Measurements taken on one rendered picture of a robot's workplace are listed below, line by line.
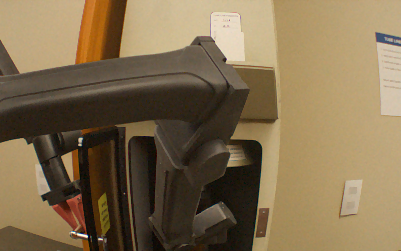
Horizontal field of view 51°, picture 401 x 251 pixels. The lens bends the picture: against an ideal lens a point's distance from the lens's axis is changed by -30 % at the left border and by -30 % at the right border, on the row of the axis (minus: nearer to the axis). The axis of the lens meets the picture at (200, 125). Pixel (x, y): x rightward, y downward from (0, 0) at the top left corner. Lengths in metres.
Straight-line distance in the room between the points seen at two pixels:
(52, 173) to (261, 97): 0.42
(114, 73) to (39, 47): 1.28
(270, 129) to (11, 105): 0.75
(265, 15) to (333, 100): 0.50
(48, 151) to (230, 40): 0.40
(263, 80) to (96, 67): 0.55
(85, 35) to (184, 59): 0.57
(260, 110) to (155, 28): 0.27
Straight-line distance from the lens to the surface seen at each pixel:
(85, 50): 1.08
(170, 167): 0.67
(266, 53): 1.08
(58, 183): 0.94
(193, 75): 0.53
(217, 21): 1.10
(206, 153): 0.60
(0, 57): 1.03
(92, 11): 1.09
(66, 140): 0.97
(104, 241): 0.89
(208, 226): 0.99
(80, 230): 0.94
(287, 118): 1.51
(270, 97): 1.02
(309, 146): 1.52
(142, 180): 1.22
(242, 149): 1.15
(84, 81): 0.46
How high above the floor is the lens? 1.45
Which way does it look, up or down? 3 degrees down
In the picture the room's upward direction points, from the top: 1 degrees clockwise
